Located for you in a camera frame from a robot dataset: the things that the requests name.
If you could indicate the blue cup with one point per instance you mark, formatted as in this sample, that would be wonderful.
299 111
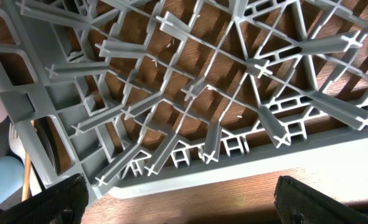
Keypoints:
11 176

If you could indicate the wooden chopstick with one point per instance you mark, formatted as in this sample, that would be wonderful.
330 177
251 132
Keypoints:
27 173

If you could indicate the white plastic fork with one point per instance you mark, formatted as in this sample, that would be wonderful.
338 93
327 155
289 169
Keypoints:
17 148

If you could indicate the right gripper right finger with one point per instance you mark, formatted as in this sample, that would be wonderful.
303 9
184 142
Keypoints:
297 202

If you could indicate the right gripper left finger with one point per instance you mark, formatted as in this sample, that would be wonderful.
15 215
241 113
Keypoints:
64 202

